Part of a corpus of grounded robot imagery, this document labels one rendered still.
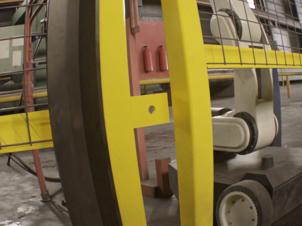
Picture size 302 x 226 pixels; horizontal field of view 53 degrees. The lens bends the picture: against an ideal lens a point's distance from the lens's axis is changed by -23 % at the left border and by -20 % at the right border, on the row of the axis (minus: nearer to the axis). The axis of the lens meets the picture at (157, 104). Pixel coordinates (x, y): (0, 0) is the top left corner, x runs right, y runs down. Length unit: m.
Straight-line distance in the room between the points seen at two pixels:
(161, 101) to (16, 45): 6.12
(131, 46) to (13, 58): 5.16
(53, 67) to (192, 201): 0.42
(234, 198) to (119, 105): 0.48
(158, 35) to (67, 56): 7.97
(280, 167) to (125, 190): 0.50
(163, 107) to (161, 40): 7.68
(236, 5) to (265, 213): 0.70
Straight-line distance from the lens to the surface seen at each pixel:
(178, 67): 0.63
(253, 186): 0.86
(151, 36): 8.16
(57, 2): 0.34
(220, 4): 1.22
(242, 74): 1.14
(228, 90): 10.16
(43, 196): 1.53
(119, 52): 0.54
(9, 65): 6.60
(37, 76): 9.22
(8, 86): 9.56
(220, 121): 1.20
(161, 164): 1.47
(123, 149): 0.55
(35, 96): 3.85
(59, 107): 0.33
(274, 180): 0.89
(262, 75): 1.21
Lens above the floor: 0.46
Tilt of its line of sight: 3 degrees down
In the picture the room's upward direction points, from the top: 5 degrees counter-clockwise
